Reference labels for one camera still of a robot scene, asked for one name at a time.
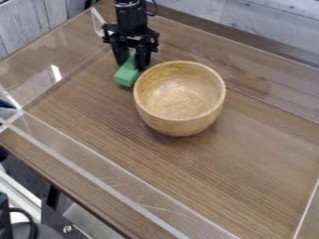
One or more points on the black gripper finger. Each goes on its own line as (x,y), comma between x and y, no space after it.
(144,56)
(121,51)

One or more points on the clear acrylic corner bracket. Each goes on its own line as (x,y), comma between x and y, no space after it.
(98,21)

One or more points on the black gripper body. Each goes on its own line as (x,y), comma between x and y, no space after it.
(145,37)

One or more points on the black table leg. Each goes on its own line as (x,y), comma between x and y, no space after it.
(53,197)

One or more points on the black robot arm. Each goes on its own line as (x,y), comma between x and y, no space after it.
(133,15)

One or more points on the blue object at edge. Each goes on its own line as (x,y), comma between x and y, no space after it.
(6,104)

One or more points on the green rectangular block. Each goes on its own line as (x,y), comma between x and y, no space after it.
(129,72)

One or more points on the clear acrylic tray wall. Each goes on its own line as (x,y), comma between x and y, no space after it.
(118,197)

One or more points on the light wooden bowl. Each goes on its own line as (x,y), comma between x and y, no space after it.
(180,97)

